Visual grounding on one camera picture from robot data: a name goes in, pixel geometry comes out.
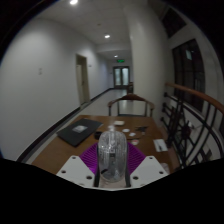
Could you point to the beige side door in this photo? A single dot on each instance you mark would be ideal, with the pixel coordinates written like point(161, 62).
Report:
point(82, 80)

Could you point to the dark framed window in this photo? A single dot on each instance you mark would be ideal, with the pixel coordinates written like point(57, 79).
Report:
point(188, 73)

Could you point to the wooden armchair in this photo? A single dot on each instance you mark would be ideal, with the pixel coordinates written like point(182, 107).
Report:
point(130, 98)

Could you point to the white booklet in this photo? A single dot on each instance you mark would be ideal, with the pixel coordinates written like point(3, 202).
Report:
point(160, 145)

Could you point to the glass double door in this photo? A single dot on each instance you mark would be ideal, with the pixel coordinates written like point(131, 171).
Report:
point(121, 77)

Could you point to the small dark object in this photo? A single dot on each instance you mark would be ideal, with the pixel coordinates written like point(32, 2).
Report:
point(97, 135)

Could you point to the small pink object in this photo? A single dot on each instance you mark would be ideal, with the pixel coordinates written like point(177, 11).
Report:
point(135, 142)

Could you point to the small white round object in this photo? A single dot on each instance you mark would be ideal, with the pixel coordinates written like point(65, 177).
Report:
point(125, 130)

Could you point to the ceiling lights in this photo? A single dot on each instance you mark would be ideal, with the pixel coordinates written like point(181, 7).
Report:
point(73, 2)

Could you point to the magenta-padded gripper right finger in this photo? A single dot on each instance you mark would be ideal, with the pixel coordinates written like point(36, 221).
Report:
point(150, 170)

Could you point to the green exit sign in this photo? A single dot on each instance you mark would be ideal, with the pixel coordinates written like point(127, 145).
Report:
point(120, 61)

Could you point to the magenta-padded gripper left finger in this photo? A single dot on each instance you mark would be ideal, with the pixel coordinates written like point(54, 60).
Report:
point(75, 170)

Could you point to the black railing with wooden handrail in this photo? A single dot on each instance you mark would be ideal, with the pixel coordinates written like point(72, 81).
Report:
point(196, 128)

